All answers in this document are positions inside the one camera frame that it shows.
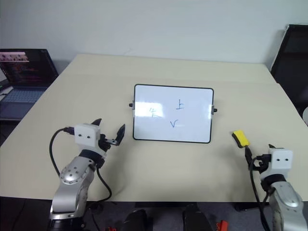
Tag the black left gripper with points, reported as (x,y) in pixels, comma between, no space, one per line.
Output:
(104,143)

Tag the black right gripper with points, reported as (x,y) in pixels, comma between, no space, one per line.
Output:
(262,163)

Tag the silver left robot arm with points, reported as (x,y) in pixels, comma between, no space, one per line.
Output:
(72,178)

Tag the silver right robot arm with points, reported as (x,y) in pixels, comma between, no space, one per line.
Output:
(286,199)

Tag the yellow and black eraser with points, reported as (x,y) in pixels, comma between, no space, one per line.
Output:
(241,137)

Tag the small black-framed whiteboard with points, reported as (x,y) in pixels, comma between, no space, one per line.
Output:
(173,113)

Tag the small red object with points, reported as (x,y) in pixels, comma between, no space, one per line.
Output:
(110,228)
(222,226)

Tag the black chair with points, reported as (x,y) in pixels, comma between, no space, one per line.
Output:
(292,65)

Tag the dark rounded shape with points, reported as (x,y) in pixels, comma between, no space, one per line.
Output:
(138,220)

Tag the open dark laptop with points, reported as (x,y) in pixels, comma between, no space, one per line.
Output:
(26,72)

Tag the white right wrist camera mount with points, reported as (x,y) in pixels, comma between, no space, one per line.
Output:
(280,161)

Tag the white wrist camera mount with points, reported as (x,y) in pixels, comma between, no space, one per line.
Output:
(85,134)
(280,161)

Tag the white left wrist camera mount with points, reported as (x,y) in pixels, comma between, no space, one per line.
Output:
(85,134)

